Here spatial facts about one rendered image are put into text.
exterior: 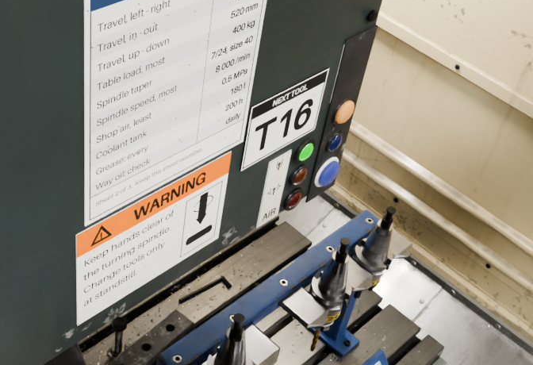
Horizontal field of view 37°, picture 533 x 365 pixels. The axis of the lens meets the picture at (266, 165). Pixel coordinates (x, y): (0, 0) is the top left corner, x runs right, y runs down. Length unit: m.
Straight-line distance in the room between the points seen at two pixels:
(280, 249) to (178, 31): 1.24
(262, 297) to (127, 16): 0.78
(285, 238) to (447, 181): 0.37
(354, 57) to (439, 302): 1.15
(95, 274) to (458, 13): 1.05
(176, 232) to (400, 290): 1.21
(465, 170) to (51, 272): 1.18
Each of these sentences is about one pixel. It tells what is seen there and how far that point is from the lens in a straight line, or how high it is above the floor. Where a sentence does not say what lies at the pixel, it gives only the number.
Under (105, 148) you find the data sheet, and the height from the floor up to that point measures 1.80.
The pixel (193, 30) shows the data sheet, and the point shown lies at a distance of 0.55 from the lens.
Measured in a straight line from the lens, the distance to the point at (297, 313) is 1.23.
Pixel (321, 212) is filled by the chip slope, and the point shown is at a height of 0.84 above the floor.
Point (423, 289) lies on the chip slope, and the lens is 1.85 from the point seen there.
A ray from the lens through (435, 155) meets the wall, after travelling 1.70.
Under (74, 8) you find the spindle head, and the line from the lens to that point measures 0.48.
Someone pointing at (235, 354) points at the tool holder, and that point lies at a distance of 1.11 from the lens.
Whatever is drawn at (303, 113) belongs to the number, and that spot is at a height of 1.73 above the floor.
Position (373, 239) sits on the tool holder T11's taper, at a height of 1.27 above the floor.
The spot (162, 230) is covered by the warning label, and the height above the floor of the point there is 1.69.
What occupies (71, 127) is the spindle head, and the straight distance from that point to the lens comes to 0.53.
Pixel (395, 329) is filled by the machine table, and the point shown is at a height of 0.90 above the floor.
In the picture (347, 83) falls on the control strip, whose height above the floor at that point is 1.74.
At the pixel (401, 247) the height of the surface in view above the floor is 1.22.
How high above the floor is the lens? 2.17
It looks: 41 degrees down
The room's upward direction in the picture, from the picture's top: 11 degrees clockwise
